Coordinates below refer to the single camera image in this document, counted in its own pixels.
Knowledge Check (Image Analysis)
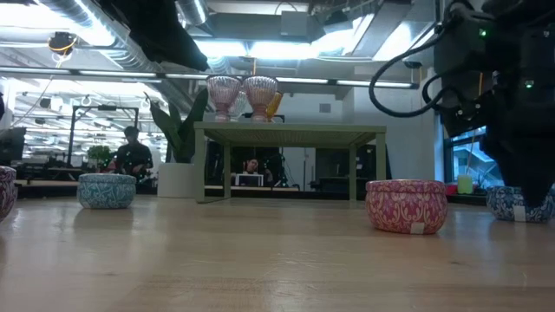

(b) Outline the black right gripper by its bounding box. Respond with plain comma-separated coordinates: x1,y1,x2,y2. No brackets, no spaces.
437,73,555,208

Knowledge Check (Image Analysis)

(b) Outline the dark blue patterned candle tin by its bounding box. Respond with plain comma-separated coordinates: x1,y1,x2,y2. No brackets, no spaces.
485,185,555,224

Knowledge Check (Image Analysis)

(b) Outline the pink ribbed glass candle holder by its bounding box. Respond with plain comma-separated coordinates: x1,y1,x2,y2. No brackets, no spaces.
206,75,242,123
242,75,279,123

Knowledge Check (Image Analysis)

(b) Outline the pink patterned candle tin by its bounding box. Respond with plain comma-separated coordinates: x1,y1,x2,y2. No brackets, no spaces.
365,179,448,236

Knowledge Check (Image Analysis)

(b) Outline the amber ribbed glass candle holder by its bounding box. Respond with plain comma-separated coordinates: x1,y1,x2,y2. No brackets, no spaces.
264,90,285,122

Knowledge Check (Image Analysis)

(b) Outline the light blue patterned candle tin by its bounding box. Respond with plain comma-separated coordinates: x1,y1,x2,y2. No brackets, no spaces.
76,172,138,211

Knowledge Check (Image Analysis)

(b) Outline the purple patterned candle tin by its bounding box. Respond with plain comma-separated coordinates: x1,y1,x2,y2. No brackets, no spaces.
0,166,18,224

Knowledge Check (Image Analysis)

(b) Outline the large glass window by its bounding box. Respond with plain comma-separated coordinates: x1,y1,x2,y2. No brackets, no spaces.
444,125,504,187

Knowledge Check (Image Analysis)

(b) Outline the long suspended light strip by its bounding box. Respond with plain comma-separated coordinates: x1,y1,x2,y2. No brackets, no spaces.
0,65,421,90

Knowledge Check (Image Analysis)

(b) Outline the person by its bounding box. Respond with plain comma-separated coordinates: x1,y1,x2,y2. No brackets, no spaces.
113,125,153,183
236,158,274,187

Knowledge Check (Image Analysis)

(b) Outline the grey ceiling box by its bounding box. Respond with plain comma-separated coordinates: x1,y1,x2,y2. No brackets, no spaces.
280,10,314,38

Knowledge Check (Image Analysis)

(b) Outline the small bushy green plant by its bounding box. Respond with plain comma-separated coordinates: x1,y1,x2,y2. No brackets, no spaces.
86,145,114,170

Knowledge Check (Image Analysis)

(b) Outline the green plant in white pot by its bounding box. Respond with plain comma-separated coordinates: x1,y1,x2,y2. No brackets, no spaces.
145,88,210,199

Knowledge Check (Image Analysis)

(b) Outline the green perforated metal shelf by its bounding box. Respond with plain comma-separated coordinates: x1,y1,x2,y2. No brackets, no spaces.
193,120,388,205

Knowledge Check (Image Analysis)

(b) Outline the black monitor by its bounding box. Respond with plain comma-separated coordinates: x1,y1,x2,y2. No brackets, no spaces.
0,127,27,166

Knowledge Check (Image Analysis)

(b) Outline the silver ribbed air duct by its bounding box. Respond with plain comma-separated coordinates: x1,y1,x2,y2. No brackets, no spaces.
36,0,205,114

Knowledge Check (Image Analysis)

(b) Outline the black metal rack frame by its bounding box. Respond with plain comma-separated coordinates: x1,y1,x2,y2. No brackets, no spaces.
67,104,140,166

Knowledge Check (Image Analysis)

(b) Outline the yellow black cord reel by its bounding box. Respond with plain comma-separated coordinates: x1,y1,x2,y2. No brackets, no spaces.
47,31,79,56

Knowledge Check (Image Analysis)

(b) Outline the white rectangular frame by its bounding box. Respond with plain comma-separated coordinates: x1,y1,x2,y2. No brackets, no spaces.
235,172,264,188

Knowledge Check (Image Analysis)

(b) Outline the black aluminium table frame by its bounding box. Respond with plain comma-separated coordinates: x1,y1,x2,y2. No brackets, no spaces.
15,184,491,205

